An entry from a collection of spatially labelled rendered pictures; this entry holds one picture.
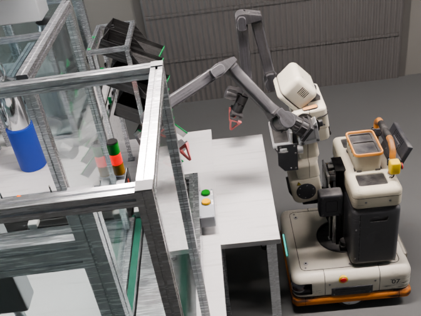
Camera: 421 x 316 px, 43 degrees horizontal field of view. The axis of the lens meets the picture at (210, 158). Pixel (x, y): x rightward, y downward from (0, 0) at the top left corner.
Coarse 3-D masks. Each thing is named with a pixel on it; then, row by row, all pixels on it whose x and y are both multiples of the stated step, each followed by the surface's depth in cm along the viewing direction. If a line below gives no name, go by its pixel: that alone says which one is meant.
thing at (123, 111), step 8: (120, 96) 260; (128, 96) 267; (120, 104) 255; (128, 104) 269; (136, 104) 269; (144, 104) 268; (120, 112) 258; (128, 112) 257; (136, 112) 257; (136, 120) 259
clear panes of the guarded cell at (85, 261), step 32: (160, 160) 113; (160, 192) 107; (0, 224) 92; (32, 224) 92; (64, 224) 92; (96, 224) 93; (128, 224) 93; (0, 256) 96; (32, 256) 96; (64, 256) 96; (96, 256) 97; (128, 256) 97; (192, 256) 159; (0, 288) 100; (32, 288) 101; (64, 288) 101; (96, 288) 101; (128, 288) 102; (192, 288) 147
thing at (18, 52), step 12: (48, 12) 359; (12, 24) 363; (24, 24) 363; (0, 36) 345; (0, 48) 303; (12, 48) 303; (24, 48) 304; (0, 60) 307; (12, 60) 307; (24, 60) 308; (12, 72) 311
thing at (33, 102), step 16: (64, 16) 178; (48, 32) 161; (48, 48) 156; (32, 64) 141; (32, 96) 139; (32, 112) 142; (48, 128) 147; (48, 144) 148; (48, 160) 150; (64, 176) 156
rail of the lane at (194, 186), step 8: (192, 176) 269; (192, 184) 262; (192, 192) 257; (192, 200) 252; (192, 208) 247; (192, 216) 242; (200, 232) 238; (200, 240) 233; (200, 248) 226; (200, 256) 220
